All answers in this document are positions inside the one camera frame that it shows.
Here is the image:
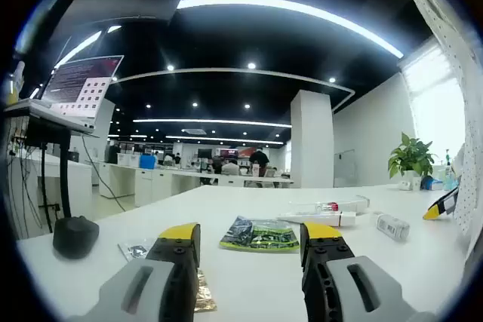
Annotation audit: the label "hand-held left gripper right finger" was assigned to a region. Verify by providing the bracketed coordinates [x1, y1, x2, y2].
[300, 222, 431, 322]

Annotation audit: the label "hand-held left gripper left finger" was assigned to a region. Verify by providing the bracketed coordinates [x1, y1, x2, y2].
[75, 222, 202, 322]

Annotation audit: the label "gold skincare sachet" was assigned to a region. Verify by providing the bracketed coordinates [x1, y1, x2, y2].
[194, 268, 219, 314]

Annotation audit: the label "white skincare tube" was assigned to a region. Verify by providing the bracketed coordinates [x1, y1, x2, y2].
[276, 210, 358, 228]

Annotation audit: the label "small clear skincare sachet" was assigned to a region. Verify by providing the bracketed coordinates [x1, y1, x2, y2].
[118, 238, 156, 262]

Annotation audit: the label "white skincare bottle clear cap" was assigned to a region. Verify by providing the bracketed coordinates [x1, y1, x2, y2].
[375, 213, 411, 243]

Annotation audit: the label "tall white skincare bottle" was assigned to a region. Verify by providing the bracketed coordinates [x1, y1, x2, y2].
[288, 193, 371, 214]

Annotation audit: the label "green and black skincare sachet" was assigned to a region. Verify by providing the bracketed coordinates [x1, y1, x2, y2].
[219, 215, 302, 253]

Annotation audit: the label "clear pump bottle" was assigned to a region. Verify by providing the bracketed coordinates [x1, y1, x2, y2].
[441, 148, 457, 190]

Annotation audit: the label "small white bottle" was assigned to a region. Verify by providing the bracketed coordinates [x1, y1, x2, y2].
[14, 60, 26, 91]

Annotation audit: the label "blue object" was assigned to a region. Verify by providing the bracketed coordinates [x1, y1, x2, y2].
[420, 176, 443, 191]

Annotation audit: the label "white polka dot garment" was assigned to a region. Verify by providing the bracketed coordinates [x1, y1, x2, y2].
[371, 0, 483, 262]

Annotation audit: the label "potted green plant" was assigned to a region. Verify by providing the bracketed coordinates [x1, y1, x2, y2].
[388, 132, 438, 191]

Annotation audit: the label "white office workbench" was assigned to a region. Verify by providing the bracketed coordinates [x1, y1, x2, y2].
[94, 159, 295, 208]

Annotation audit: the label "white window blinds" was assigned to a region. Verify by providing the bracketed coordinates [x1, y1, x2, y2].
[399, 46, 466, 167]

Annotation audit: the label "black rounded object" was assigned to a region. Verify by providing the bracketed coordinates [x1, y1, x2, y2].
[52, 215, 100, 260]

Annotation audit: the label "black laptop stand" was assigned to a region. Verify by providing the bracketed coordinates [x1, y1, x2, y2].
[3, 106, 101, 221]

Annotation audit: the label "open laptop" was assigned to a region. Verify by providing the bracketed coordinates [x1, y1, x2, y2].
[3, 54, 125, 135]

